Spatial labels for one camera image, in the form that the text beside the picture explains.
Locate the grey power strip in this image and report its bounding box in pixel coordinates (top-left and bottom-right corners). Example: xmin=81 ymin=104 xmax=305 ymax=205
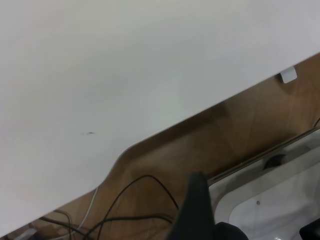
xmin=14 ymin=227 xmax=39 ymax=240

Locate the thin black floor cable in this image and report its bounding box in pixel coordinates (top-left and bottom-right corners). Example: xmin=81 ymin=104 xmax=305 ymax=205
xmin=98 ymin=174 xmax=180 ymax=240

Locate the white table bracket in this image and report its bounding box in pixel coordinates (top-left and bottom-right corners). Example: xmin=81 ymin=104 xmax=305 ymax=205
xmin=279 ymin=66 xmax=299 ymax=84

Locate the thick black floor cable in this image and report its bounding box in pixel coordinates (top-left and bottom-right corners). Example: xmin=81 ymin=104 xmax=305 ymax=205
xmin=38 ymin=215 xmax=175 ymax=240

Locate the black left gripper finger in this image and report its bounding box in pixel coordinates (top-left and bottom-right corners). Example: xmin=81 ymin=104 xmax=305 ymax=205
xmin=167 ymin=171 xmax=216 ymax=240

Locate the white floor cable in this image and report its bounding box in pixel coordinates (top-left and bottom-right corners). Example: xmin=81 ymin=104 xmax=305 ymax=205
xmin=73 ymin=186 xmax=99 ymax=235

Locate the white robot base tray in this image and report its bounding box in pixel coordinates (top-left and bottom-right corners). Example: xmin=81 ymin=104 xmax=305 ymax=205
xmin=207 ymin=127 xmax=320 ymax=240

